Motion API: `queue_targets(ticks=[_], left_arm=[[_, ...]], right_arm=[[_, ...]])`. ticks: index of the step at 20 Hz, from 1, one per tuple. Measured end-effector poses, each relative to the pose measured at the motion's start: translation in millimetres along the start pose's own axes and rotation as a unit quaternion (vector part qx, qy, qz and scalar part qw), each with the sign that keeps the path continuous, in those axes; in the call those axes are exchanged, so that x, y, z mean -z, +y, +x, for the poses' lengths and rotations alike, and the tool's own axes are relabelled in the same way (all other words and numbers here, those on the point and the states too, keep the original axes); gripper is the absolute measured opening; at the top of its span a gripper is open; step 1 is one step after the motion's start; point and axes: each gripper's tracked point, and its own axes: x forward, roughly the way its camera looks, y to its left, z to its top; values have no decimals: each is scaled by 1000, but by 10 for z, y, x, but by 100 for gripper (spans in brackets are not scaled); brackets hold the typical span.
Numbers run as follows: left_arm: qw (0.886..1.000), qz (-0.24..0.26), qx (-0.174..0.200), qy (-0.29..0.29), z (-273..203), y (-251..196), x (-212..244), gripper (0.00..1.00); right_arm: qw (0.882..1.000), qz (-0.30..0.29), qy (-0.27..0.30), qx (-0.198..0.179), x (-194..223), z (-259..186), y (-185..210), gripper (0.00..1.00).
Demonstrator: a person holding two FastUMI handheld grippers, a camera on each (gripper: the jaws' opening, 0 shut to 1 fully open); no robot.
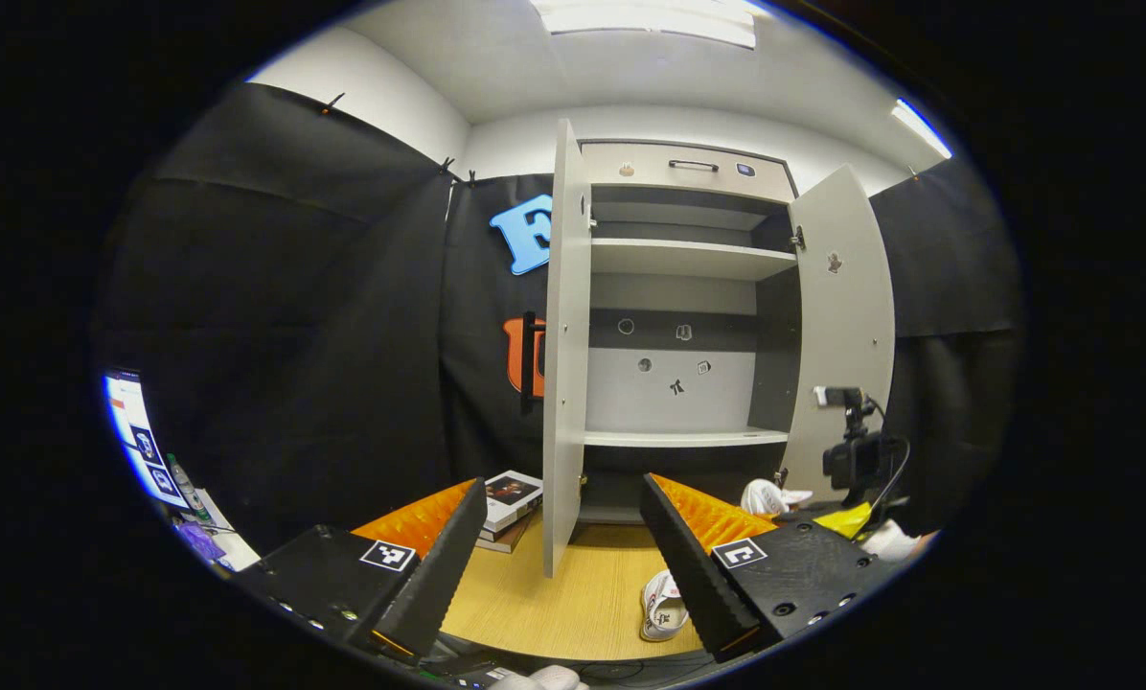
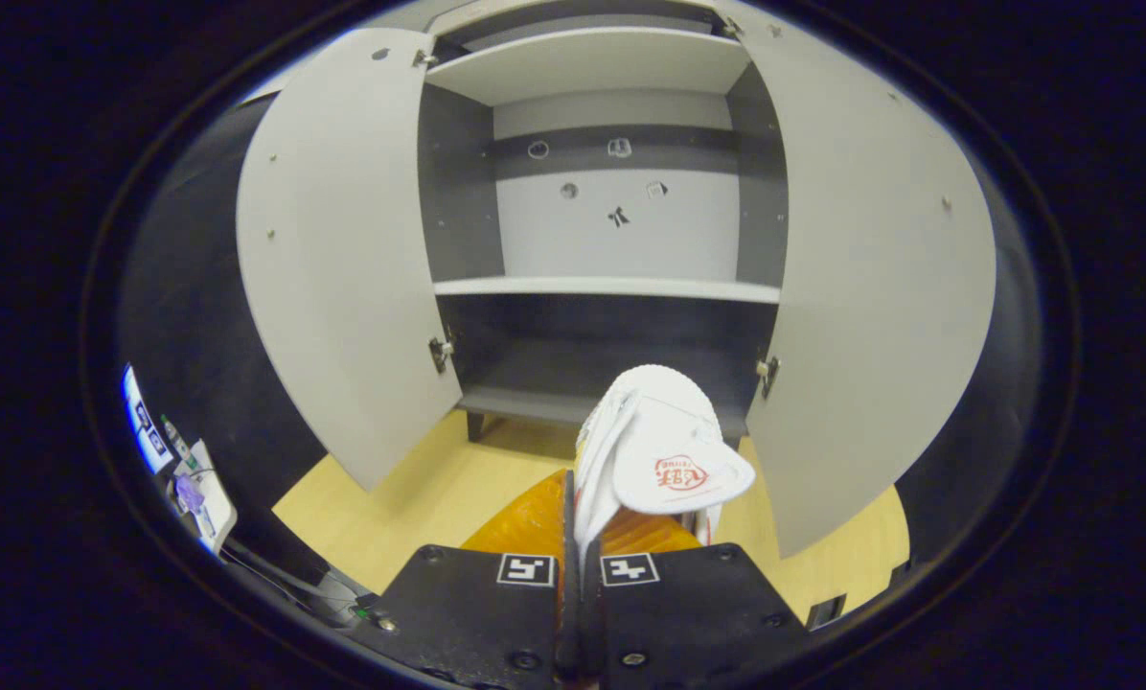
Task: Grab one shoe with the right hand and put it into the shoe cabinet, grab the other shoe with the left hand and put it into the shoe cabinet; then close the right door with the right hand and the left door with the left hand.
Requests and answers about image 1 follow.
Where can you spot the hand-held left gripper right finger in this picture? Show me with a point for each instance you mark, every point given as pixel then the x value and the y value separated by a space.
pixel 693 565

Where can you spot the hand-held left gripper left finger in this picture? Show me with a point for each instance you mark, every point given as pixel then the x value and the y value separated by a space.
pixel 439 565

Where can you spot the white shoe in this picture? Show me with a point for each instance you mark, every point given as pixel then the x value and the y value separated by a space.
pixel 664 609
pixel 765 498

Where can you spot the grey shoe cabinet door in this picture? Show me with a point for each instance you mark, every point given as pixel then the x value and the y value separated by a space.
pixel 565 364
pixel 841 335

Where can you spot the grey shoe cabinet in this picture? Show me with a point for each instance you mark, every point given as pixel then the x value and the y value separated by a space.
pixel 669 292

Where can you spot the grey cabinet drawer front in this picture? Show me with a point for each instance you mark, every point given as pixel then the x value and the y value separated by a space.
pixel 650 168

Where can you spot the brown book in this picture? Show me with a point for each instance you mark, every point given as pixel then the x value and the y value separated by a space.
pixel 504 541

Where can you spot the white book with dark picture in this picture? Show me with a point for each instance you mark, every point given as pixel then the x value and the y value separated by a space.
pixel 514 494

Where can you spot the black backdrop cloth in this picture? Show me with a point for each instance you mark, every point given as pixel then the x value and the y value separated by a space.
pixel 956 259
pixel 286 316
pixel 487 402

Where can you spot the white desk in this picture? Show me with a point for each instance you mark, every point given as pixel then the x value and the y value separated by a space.
pixel 233 546

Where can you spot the green plastic bottle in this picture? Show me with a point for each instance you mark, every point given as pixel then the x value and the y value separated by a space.
pixel 180 476

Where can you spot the computer monitor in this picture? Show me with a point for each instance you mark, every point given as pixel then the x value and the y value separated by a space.
pixel 137 431

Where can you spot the small ceiling light panel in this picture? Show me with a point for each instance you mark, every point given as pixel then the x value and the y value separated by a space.
pixel 921 127

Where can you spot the large ceiling light panel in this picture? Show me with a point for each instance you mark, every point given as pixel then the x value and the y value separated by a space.
pixel 650 21

